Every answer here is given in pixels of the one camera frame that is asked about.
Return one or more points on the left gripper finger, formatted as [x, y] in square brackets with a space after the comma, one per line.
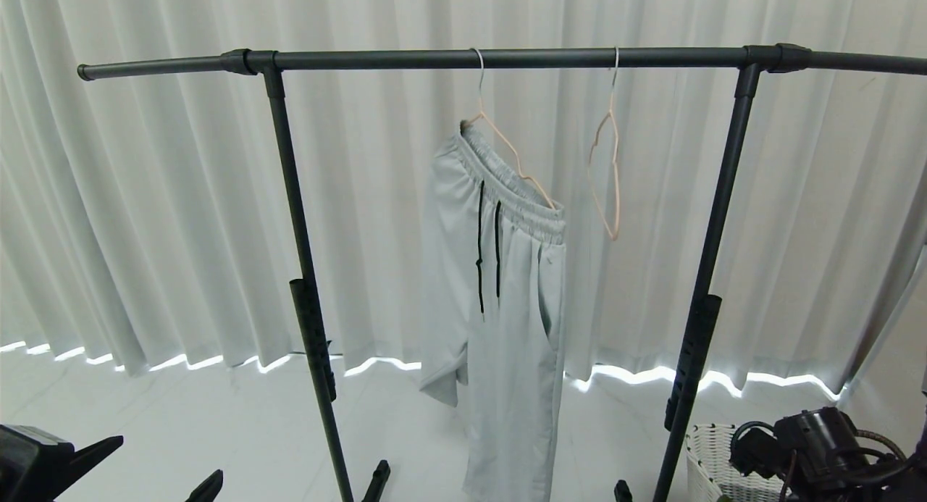
[90, 458]
[206, 489]

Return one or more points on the white laundry basket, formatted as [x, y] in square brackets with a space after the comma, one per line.
[713, 458]

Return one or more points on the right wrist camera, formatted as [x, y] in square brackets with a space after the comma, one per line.
[757, 451]

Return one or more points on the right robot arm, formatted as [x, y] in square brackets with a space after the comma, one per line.
[825, 437]

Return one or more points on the pale grey shorts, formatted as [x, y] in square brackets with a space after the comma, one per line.
[507, 342]

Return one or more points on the pink clothes hanger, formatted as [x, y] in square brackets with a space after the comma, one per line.
[507, 145]
[615, 198]

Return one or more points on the white curtain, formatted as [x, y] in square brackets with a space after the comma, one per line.
[145, 198]

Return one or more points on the black clothes rack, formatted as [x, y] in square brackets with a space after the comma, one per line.
[362, 58]

